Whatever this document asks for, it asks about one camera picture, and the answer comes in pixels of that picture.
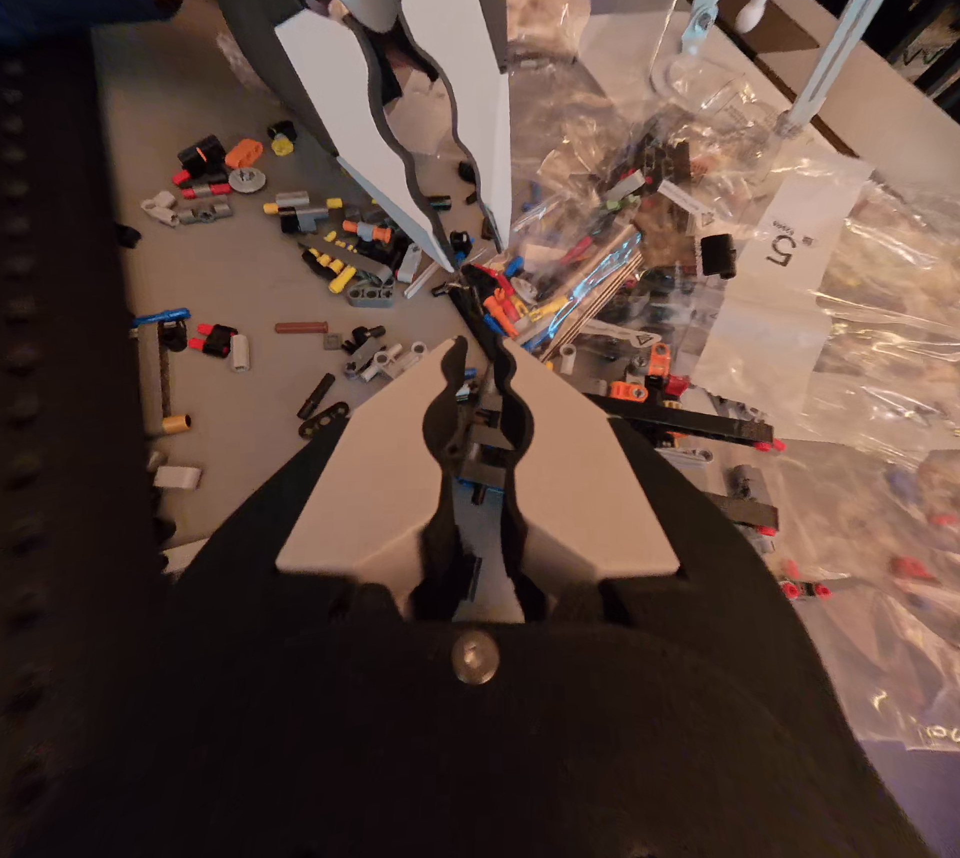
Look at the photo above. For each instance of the grey round toy pulley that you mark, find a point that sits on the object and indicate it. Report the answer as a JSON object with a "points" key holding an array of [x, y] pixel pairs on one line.
{"points": [[250, 180]]}

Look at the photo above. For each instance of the blue toy axle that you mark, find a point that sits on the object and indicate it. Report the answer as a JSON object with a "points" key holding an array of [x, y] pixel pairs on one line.
{"points": [[161, 317]]}

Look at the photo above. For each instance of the grey toy frame assembly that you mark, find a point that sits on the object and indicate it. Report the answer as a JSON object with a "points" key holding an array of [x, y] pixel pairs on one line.
{"points": [[489, 427]]}

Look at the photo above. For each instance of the red and grey toy pins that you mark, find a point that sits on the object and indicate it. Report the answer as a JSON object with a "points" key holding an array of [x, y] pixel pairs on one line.
{"points": [[204, 189]]}

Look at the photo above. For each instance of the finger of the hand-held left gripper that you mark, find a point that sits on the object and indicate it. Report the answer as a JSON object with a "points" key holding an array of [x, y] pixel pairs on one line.
{"points": [[330, 86], [472, 48]]}

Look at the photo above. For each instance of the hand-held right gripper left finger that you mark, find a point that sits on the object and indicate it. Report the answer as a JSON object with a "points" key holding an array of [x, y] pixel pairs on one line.
{"points": [[360, 498]]}

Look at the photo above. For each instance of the black toy piece red pins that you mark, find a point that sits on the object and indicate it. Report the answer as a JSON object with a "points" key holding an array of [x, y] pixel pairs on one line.
{"points": [[215, 341]]}

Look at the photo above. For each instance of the gold toy tube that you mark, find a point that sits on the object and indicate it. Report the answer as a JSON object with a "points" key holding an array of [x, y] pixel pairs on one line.
{"points": [[178, 423]]}

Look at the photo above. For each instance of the black and yellow toy pin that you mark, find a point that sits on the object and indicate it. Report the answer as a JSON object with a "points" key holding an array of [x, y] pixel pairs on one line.
{"points": [[281, 138]]}

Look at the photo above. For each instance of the cluster of grey toy connectors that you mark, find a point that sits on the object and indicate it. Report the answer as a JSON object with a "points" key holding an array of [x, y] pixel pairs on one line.
{"points": [[379, 357]]}

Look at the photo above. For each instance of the orange toy connector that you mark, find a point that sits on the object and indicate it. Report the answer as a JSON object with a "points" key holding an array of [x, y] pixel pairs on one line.
{"points": [[244, 153]]}

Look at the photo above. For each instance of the brown toy rod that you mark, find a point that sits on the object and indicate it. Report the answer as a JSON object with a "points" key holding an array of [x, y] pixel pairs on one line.
{"points": [[300, 328]]}

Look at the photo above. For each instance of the white toy clip piece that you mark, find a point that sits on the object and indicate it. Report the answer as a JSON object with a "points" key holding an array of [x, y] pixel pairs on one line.
{"points": [[178, 477]]}

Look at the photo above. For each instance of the small white toy cylinder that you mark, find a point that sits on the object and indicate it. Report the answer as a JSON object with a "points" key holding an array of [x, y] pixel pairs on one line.
{"points": [[240, 353]]}

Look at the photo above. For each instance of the grey black toy block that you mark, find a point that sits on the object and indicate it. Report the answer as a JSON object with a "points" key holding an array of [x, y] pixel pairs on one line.
{"points": [[296, 210]]}

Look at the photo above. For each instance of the blue plastic object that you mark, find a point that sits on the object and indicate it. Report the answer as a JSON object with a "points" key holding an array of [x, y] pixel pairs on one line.
{"points": [[922, 813]]}

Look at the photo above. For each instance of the short black toy beam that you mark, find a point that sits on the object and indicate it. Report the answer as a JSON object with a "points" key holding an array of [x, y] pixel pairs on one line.
{"points": [[324, 420]]}

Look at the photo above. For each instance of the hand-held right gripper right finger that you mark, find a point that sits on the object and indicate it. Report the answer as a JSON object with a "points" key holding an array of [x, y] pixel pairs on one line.
{"points": [[592, 498]]}

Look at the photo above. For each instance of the black toy piece red stripe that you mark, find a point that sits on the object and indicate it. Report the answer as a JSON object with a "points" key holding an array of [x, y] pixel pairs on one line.
{"points": [[201, 155]]}

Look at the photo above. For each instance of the black perforated pad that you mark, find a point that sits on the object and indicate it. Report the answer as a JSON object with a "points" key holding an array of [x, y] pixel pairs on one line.
{"points": [[60, 273]]}

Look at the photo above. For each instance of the small black toy piece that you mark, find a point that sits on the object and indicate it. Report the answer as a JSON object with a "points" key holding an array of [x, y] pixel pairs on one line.
{"points": [[129, 236]]}

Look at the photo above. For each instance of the white toy connector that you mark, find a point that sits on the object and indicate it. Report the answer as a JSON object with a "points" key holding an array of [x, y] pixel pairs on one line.
{"points": [[159, 207]]}

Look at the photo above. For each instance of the long grey toy beam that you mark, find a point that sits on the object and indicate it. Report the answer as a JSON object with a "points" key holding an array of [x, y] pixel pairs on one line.
{"points": [[154, 378]]}

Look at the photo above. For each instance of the pile of small toy pieces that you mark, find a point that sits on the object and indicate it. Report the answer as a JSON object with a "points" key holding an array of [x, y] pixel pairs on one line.
{"points": [[510, 307]]}

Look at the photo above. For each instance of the black chunky toy connector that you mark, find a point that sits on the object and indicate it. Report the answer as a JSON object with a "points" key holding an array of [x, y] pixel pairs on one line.
{"points": [[716, 255]]}

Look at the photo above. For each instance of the grey toy connector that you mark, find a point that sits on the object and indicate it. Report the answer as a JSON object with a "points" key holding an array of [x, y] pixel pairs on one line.
{"points": [[204, 210]]}

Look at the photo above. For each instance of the dark toy beam yellow pins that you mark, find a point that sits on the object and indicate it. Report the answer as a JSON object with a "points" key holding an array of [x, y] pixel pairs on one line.
{"points": [[341, 260]]}

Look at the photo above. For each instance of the wooden book stand white legs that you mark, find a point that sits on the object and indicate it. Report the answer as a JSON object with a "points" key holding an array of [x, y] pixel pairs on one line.
{"points": [[862, 9]]}

